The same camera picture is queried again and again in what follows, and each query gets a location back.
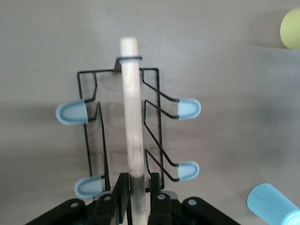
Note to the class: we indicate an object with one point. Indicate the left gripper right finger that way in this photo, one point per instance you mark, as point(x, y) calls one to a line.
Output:
point(161, 206)

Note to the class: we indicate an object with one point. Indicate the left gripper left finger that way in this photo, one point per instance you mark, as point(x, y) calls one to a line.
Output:
point(122, 192)

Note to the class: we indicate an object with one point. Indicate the light blue plastic cup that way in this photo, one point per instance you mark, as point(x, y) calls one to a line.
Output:
point(272, 204)

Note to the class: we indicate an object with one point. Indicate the yellow plastic cup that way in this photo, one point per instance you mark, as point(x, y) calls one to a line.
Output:
point(291, 29)

